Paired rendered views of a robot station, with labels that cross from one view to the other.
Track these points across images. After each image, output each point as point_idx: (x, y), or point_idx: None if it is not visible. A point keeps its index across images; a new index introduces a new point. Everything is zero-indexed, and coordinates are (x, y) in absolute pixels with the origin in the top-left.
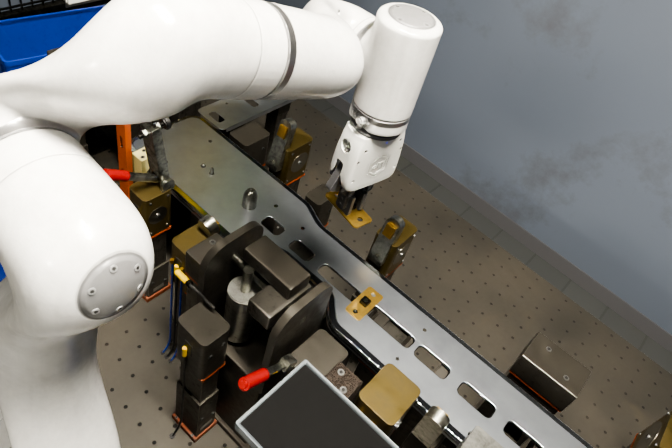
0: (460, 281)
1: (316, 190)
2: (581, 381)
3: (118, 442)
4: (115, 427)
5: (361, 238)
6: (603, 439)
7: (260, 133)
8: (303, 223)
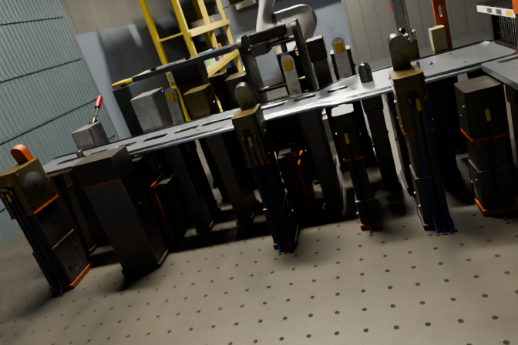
0: (209, 343)
1: (348, 108)
2: (81, 160)
3: (259, 24)
4: (260, 18)
5: (359, 283)
6: (37, 326)
7: (471, 88)
8: (322, 98)
